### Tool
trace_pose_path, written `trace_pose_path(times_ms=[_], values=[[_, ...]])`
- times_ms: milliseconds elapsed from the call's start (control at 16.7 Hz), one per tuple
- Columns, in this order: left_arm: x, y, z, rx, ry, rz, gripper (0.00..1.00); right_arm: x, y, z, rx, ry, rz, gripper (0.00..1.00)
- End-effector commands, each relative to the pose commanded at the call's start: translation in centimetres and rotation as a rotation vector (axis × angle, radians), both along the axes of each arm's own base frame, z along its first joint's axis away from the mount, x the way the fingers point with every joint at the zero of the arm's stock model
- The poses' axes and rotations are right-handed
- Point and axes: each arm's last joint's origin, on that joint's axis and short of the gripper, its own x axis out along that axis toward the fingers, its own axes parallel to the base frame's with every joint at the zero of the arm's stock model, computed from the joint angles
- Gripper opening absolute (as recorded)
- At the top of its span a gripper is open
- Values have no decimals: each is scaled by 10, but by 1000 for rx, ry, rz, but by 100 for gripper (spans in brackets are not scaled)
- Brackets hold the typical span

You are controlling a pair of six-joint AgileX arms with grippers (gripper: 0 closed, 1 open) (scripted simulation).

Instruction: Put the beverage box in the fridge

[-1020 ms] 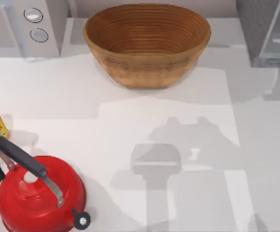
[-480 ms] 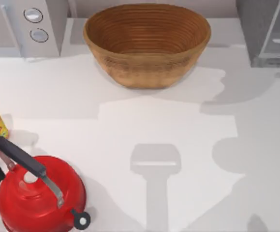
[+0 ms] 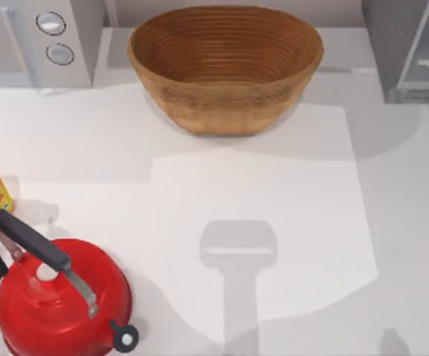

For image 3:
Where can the brown woven basket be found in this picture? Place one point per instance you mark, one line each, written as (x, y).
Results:
(225, 66)

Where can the microwave knob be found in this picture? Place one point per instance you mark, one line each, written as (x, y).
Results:
(60, 53)
(50, 23)

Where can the pale microwave oven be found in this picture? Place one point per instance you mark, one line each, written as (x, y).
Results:
(32, 41)

